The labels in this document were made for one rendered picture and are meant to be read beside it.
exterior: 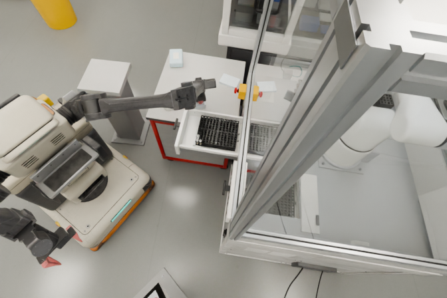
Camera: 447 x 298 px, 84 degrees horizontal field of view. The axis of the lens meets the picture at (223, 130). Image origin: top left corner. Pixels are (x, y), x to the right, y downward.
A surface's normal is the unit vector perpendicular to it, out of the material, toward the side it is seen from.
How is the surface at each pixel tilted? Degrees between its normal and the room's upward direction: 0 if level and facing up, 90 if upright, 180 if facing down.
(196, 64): 0
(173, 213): 0
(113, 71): 0
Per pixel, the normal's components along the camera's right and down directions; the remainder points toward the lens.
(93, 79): 0.07, -0.51
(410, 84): -0.15, 0.85
